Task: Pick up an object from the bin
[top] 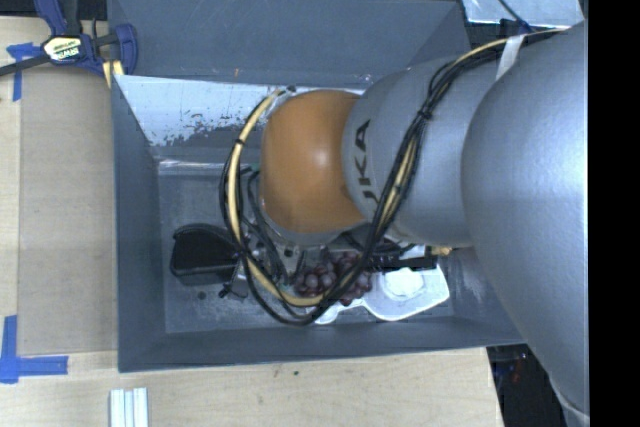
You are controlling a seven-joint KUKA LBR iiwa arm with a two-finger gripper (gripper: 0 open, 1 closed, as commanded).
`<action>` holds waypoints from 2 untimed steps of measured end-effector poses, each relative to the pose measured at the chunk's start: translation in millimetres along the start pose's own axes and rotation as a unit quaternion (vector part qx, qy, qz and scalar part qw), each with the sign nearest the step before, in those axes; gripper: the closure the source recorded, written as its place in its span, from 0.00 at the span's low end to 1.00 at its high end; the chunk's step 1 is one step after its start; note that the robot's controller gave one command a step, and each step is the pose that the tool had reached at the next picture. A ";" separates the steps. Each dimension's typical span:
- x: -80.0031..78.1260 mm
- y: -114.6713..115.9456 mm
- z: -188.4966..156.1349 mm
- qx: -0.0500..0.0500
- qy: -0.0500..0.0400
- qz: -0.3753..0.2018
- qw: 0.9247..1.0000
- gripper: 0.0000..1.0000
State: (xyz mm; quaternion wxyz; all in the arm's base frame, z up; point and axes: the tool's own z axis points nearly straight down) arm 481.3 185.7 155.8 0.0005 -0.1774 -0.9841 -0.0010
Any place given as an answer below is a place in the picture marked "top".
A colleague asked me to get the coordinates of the dark red grape bunch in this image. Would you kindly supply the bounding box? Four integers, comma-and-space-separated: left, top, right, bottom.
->
293, 250, 375, 307

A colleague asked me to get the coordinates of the grey metal bin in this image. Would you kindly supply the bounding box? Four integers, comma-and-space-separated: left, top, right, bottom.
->
104, 0, 527, 374

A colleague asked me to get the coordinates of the black plastic case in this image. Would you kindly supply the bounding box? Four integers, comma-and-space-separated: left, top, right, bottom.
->
169, 223, 242, 287

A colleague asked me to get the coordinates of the pale wood flat board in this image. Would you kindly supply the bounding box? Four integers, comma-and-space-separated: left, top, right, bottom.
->
16, 63, 121, 357

